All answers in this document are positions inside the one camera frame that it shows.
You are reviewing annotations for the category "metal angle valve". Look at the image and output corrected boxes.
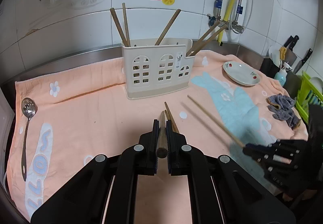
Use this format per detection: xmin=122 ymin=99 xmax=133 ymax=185
xmin=207 ymin=13 xmax=227 ymax=28
xmin=227 ymin=21 xmax=245 ymax=34

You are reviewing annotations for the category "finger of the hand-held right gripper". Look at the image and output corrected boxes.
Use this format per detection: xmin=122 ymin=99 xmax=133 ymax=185
xmin=246 ymin=152 xmax=291 ymax=174
xmin=243 ymin=139 xmax=307 ymax=154

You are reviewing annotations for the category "peach printed towel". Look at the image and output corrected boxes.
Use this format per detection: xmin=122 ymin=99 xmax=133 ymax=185
xmin=6 ymin=50 xmax=309 ymax=224

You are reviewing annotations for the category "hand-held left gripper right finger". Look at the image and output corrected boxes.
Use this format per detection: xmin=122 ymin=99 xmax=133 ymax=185
xmin=167 ymin=120 xmax=297 ymax=224

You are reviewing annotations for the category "white board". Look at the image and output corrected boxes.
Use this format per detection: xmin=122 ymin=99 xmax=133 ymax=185
xmin=0 ymin=88 xmax=15 ymax=139

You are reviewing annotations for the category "grey-brown wooden chopstick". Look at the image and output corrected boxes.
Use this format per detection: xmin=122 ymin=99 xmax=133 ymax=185
xmin=156 ymin=111 xmax=167 ymax=159

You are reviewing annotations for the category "light blue spray bottle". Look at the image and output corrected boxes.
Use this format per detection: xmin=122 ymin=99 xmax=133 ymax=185
xmin=274 ymin=62 xmax=292 ymax=86

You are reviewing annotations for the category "green dish rack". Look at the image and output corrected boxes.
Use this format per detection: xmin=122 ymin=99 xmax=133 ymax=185
xmin=295 ymin=71 xmax=323 ymax=124

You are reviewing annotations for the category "dark knife block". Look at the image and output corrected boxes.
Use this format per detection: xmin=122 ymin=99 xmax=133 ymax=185
xmin=260 ymin=51 xmax=297 ymax=79

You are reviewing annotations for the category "white plate with red print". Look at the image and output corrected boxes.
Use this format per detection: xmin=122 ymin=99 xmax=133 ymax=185
xmin=222 ymin=61 xmax=261 ymax=86

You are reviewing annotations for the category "white bowl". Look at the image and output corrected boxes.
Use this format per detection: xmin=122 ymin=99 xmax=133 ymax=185
xmin=309 ymin=76 xmax=323 ymax=89

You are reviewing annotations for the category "metal slotted spoon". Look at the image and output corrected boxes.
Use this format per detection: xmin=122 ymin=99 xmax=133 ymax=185
xmin=21 ymin=97 xmax=38 ymax=182

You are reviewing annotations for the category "grey rag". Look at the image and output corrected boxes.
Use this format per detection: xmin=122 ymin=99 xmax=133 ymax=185
xmin=267 ymin=93 xmax=301 ymax=131

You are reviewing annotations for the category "cream plastic utensil holder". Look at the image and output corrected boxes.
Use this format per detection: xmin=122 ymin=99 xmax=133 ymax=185
xmin=122 ymin=38 xmax=193 ymax=100

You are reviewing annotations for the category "black-handled knife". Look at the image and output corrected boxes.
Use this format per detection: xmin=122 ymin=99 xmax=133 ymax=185
xmin=293 ymin=49 xmax=313 ymax=74
xmin=283 ymin=35 xmax=300 ymax=52

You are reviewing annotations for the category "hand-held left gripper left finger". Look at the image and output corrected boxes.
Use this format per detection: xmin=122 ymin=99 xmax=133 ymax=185
xmin=30 ymin=119 xmax=160 ymax=224

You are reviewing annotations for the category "thin white hose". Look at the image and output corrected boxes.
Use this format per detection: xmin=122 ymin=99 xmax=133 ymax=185
xmin=243 ymin=0 xmax=254 ymax=28

